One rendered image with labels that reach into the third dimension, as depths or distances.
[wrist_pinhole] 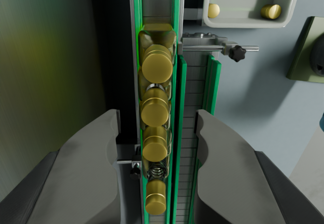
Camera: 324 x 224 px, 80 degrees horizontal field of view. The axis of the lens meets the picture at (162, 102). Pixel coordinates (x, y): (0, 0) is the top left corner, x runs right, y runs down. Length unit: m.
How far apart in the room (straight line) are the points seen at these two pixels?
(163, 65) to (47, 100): 0.13
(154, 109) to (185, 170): 0.50
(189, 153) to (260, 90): 0.33
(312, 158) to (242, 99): 1.70
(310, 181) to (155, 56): 2.48
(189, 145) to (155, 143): 0.38
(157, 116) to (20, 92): 0.14
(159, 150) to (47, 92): 0.15
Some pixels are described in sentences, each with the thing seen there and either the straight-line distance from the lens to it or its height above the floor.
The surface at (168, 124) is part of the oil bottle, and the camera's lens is 0.33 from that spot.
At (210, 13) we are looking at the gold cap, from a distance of 0.57.
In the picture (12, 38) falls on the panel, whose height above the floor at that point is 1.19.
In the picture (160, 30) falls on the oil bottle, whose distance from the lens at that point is 0.30.
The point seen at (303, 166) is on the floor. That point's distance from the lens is 2.41.
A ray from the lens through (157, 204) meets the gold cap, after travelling 0.35.
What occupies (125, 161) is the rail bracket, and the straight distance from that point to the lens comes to 0.57.
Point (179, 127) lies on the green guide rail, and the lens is 0.49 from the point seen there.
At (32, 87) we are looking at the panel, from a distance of 0.23.
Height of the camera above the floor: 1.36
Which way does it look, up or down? 63 degrees down
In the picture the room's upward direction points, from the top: 177 degrees clockwise
